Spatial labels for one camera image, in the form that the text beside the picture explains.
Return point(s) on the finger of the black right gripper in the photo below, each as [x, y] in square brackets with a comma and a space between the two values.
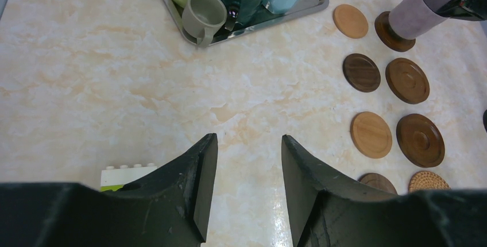
[470, 10]

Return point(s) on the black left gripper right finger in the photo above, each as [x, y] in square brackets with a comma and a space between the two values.
[328, 208]

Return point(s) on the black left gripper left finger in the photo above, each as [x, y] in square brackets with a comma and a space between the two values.
[167, 207]

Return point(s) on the mauve mug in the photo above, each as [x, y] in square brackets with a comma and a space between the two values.
[412, 18]

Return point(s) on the dark walnut coaster front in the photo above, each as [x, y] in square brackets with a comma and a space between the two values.
[378, 181]

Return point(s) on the dark walnut coaster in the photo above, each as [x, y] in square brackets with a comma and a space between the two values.
[378, 181]
[361, 72]

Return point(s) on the light bamboo coaster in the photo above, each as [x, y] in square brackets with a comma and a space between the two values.
[350, 21]
[371, 135]

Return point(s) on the brown saucer coaster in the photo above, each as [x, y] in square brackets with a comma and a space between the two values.
[389, 37]
[407, 81]
[420, 141]

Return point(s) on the woven rattan coaster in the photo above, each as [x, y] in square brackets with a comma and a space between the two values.
[427, 180]

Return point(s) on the small grey-green cup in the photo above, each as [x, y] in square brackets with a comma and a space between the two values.
[202, 19]

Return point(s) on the green white block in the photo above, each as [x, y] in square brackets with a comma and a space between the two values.
[114, 178]

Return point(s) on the metal serving tray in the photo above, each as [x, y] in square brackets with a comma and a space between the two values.
[262, 20]

